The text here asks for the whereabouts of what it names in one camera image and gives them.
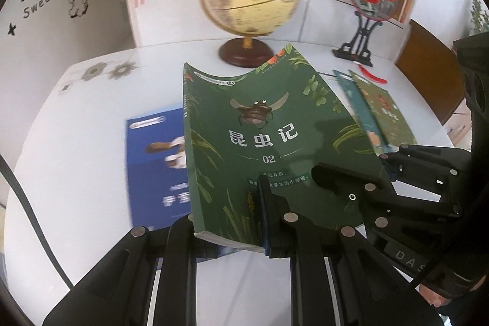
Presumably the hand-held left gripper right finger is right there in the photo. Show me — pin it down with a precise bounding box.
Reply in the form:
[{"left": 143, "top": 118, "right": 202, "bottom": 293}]
[{"left": 258, "top": 175, "right": 446, "bottom": 326}]

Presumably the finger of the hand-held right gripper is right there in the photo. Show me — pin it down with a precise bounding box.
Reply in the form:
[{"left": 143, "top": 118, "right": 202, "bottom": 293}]
[
  {"left": 378, "top": 145, "right": 465, "bottom": 204},
  {"left": 311, "top": 163, "right": 465, "bottom": 235}
]

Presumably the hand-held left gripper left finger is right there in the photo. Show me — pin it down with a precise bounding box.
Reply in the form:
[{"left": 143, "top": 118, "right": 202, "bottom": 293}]
[{"left": 42, "top": 213, "right": 199, "bottom": 326}]

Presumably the teal book with orange tulip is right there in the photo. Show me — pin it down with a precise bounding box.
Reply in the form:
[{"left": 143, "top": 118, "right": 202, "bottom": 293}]
[{"left": 333, "top": 69, "right": 384, "bottom": 159}]

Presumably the dark green beetle book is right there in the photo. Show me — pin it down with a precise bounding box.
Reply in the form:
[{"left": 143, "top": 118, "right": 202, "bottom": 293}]
[{"left": 182, "top": 43, "right": 383, "bottom": 254}]

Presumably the cardboard box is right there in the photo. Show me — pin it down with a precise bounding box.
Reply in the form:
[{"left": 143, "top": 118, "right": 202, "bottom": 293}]
[{"left": 445, "top": 108, "right": 472, "bottom": 149}]

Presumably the olive green plant book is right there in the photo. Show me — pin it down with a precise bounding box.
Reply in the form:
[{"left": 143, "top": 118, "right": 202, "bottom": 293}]
[{"left": 349, "top": 71, "right": 418, "bottom": 155}]

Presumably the bright blue storybook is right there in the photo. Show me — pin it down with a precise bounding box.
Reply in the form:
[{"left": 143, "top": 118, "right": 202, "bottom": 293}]
[{"left": 126, "top": 106, "right": 195, "bottom": 231}]

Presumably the brown wooden cabinet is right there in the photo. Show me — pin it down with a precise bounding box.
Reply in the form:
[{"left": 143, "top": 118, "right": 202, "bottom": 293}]
[{"left": 395, "top": 20, "right": 469, "bottom": 126}]

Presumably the red tassel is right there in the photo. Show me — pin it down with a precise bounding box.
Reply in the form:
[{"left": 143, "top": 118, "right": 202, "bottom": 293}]
[{"left": 353, "top": 60, "right": 387, "bottom": 85}]

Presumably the potted green plant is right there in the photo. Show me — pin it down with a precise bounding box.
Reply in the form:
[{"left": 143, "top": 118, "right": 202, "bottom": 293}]
[{"left": 468, "top": 0, "right": 489, "bottom": 38}]

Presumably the black cable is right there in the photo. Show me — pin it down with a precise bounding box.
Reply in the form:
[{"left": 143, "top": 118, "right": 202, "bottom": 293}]
[{"left": 0, "top": 153, "right": 74, "bottom": 288}]

